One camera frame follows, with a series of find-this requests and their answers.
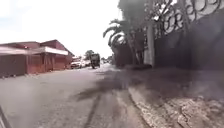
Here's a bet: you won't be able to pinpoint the dark vehicle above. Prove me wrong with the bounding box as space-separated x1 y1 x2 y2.
89 52 102 70

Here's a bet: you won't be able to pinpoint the small distant tree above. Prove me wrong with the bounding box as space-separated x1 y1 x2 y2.
83 49 96 61

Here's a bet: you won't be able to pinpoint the palm trees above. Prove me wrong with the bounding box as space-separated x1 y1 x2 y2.
102 0 158 67

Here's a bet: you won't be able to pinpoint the white car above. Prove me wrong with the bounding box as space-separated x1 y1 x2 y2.
70 59 84 70

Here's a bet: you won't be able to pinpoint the grey paved road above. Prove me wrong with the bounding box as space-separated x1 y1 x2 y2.
0 63 153 128

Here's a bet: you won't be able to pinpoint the red low building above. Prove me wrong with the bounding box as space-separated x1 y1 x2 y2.
0 39 75 79

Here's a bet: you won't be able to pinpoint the rubble roadside strip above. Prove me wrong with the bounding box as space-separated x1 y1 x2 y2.
127 66 224 128

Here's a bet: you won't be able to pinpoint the dark wall with ornamental railing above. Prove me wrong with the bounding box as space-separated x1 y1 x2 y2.
143 0 224 72

